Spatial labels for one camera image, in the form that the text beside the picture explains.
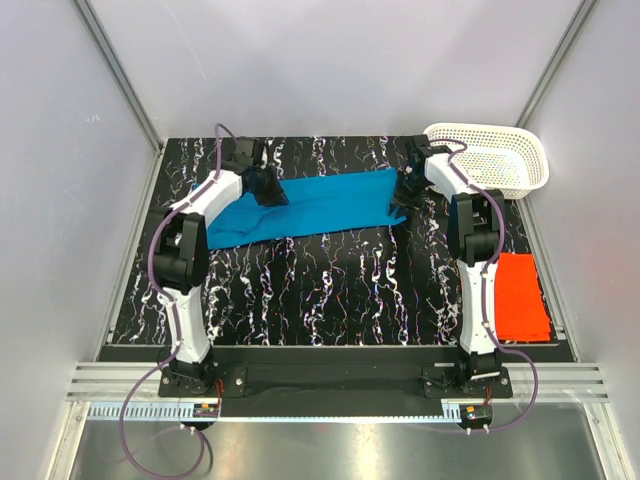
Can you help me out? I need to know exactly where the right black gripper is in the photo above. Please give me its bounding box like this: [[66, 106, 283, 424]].
[[389, 171, 430, 219]]

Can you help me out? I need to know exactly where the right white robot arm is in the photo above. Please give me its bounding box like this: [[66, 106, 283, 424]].
[[389, 134, 505, 397]]

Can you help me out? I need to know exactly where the white plastic basket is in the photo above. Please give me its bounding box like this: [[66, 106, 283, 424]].
[[424, 123, 549, 200]]

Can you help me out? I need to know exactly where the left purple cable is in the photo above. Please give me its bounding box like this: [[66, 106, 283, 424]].
[[117, 122, 239, 476]]

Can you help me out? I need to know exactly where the folded orange t shirt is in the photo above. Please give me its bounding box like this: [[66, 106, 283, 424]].
[[495, 253, 551, 342]]

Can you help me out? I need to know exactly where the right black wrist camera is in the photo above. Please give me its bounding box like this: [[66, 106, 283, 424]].
[[405, 134, 433, 164]]

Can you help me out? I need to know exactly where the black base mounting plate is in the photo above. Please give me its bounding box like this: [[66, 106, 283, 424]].
[[97, 342, 581, 419]]

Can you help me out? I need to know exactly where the blue t shirt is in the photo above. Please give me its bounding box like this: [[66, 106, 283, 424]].
[[207, 168, 406, 250]]

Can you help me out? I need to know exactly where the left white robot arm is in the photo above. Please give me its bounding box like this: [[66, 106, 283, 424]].
[[146, 138, 288, 396]]

